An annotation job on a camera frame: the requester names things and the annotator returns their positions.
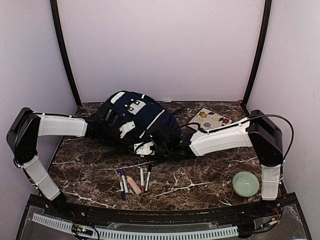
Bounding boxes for navy blue student backpack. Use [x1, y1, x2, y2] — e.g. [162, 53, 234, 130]
[101, 90, 181, 143]

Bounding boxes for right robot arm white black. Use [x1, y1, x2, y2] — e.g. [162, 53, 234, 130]
[146, 109, 293, 217]

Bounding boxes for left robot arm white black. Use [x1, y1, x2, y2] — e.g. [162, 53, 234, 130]
[6, 107, 137, 218]

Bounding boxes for white marker black cap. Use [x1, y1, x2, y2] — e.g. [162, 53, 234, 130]
[144, 164, 153, 193]

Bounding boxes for square floral ceramic plate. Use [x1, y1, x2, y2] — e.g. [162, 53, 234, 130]
[188, 108, 233, 131]

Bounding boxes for white marker red cap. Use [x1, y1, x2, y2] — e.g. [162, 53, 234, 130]
[139, 167, 145, 194]

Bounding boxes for blue capped white pen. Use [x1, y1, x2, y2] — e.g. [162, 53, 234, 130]
[120, 169, 129, 195]

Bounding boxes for pale peach highlighter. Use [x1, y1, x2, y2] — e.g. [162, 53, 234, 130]
[126, 176, 144, 195]

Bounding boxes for grey slim pen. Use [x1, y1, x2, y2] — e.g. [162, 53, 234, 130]
[118, 172, 126, 201]

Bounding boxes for pale green ceramic bowl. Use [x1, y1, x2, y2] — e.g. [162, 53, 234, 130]
[232, 171, 260, 198]

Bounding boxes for small green circuit board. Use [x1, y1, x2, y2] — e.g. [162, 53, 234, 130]
[71, 224, 94, 237]

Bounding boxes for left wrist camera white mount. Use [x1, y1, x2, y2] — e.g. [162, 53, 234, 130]
[119, 120, 137, 139]

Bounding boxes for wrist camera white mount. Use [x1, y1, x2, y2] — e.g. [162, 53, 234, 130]
[119, 120, 137, 139]
[133, 141, 155, 156]

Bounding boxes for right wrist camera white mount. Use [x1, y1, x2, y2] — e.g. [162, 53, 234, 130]
[133, 141, 155, 156]

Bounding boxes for black curved front rail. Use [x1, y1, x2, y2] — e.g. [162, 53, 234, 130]
[44, 199, 284, 225]

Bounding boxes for white slotted cable duct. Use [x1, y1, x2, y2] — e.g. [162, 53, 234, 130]
[31, 213, 239, 240]

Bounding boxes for left black frame post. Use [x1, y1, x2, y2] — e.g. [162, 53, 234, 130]
[49, 0, 82, 107]

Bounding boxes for black frame post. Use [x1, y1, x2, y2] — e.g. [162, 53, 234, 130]
[49, 0, 82, 107]
[239, 0, 272, 110]

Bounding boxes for right black frame post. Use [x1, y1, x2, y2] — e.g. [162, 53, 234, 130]
[239, 0, 272, 110]

